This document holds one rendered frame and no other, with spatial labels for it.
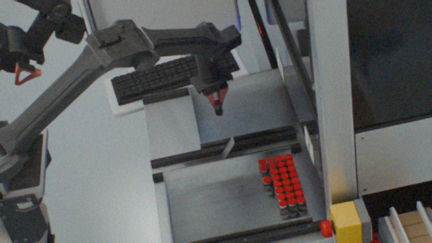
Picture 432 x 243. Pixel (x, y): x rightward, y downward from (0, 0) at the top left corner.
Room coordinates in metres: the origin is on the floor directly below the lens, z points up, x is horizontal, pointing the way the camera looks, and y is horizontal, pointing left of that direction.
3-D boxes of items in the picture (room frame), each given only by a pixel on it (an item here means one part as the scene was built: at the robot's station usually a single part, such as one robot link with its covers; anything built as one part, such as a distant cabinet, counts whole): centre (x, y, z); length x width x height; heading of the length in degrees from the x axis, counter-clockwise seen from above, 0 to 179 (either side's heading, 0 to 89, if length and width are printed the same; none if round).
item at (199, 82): (1.75, -0.01, 1.09); 0.10 x 0.07 x 0.07; 107
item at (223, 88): (1.75, -0.01, 1.02); 0.07 x 0.07 x 0.09; 17
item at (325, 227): (1.22, -0.20, 0.99); 0.04 x 0.04 x 0.04; 1
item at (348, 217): (1.22, -0.24, 0.99); 0.08 x 0.07 x 0.07; 91
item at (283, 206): (1.47, -0.12, 0.90); 0.18 x 0.02 x 0.05; 1
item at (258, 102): (1.81, -0.11, 0.90); 0.34 x 0.26 x 0.04; 91
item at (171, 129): (1.64, -0.04, 0.87); 0.70 x 0.48 x 0.02; 1
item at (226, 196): (1.47, -0.01, 0.90); 0.34 x 0.26 x 0.04; 91
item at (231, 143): (1.64, 0.04, 0.91); 0.14 x 0.03 x 0.06; 92
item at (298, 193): (1.47, -0.16, 0.90); 0.18 x 0.02 x 0.05; 1
